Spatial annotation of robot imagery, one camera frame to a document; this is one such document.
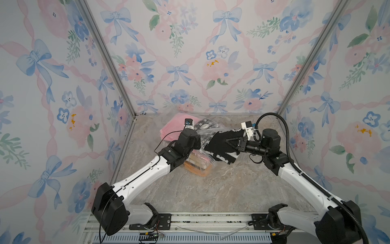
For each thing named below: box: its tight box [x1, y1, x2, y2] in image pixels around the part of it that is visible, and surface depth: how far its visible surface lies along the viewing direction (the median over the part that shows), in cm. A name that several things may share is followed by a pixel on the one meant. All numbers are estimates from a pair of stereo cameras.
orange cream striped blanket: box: [183, 149, 213, 177], surface depth 82 cm
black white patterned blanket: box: [204, 128, 246, 165], surface depth 73 cm
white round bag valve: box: [200, 123, 210, 130], surface depth 85 cm
